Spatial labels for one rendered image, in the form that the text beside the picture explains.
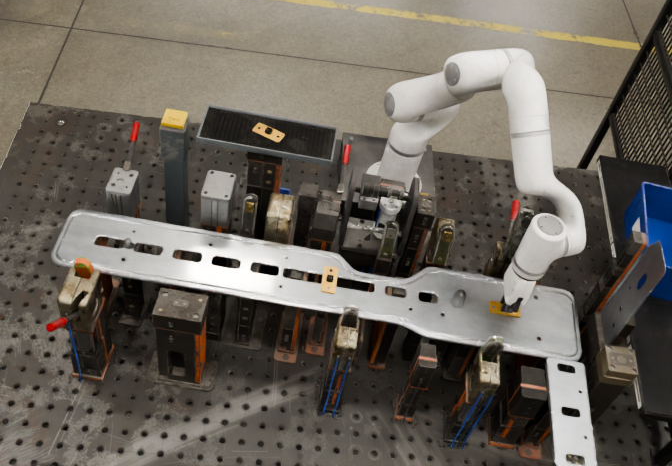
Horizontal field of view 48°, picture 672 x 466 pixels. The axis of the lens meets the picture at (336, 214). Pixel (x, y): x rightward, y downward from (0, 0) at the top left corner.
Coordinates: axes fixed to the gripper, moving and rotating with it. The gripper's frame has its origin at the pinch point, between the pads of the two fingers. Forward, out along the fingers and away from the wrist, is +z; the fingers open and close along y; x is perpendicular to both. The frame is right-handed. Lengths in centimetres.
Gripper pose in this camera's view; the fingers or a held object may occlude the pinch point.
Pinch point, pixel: (508, 303)
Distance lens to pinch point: 203.8
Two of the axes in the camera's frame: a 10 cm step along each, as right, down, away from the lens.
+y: -1.1, 7.4, -6.6
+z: -1.4, 6.5, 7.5
